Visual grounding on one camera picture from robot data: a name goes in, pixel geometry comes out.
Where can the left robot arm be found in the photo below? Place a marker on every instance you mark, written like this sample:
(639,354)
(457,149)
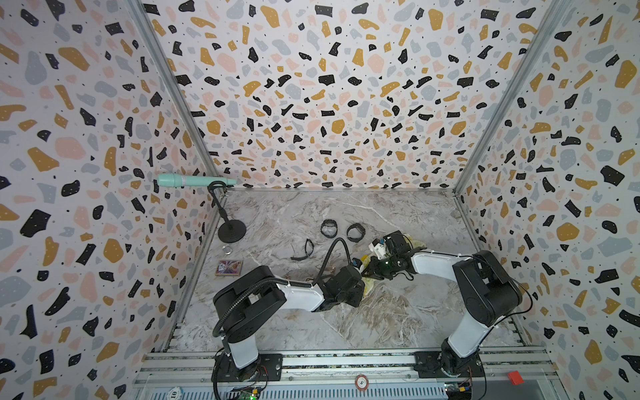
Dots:
(244,306)

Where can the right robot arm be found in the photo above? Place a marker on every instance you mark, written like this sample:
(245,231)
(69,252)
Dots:
(489,295)

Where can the black microphone stand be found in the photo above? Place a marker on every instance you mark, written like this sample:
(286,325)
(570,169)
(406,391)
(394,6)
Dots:
(231,230)

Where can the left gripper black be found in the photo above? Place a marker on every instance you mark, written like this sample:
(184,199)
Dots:
(357,279)

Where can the red white round sticker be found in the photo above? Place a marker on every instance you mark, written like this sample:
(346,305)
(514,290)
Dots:
(361,383)

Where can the red tag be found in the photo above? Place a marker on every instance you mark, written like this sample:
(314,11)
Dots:
(515,378)

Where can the black digital watch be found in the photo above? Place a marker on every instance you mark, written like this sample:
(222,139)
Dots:
(356,232)

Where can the yellow green white cloth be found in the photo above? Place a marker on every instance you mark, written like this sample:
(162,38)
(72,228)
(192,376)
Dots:
(369,282)

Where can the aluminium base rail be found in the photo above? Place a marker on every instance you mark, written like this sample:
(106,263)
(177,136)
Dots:
(331,374)

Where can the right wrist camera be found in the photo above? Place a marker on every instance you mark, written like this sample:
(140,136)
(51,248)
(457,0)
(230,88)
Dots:
(390,245)

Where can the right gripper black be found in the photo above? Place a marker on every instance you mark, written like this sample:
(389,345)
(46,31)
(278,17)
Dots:
(375,265)

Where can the small framed picture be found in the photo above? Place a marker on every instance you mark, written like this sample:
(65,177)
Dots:
(229,268)

